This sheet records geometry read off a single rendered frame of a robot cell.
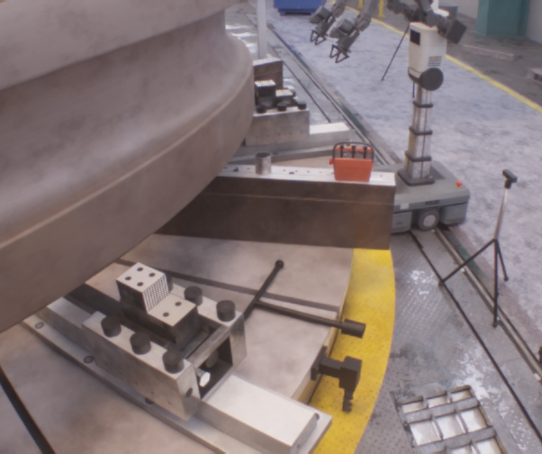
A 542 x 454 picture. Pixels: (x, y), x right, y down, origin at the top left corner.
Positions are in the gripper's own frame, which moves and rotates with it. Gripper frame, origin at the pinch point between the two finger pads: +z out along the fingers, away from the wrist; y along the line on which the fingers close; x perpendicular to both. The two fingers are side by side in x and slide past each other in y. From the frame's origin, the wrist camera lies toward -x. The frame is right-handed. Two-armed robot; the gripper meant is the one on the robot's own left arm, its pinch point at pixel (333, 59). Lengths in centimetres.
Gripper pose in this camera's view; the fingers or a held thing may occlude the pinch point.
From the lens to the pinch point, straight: 269.3
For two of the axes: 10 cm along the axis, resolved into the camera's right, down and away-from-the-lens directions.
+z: -5.8, 7.3, 3.5
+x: 7.9, 4.2, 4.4
